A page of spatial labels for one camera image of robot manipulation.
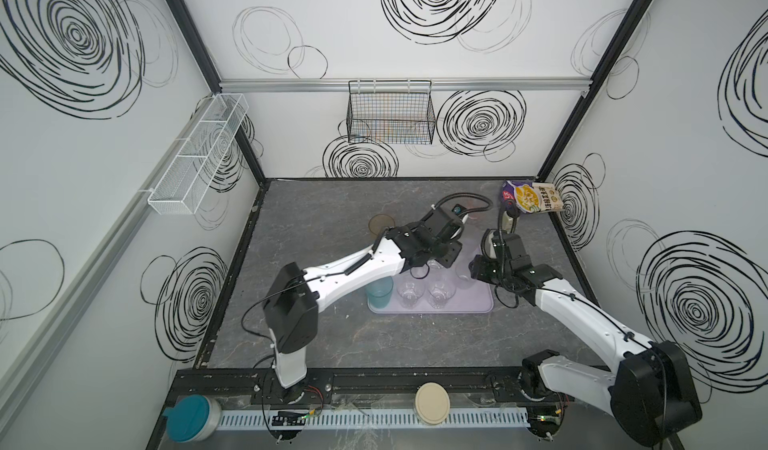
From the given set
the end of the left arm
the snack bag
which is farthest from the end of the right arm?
the snack bag

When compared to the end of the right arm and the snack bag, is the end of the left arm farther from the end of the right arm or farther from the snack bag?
the snack bag

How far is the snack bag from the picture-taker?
1111mm
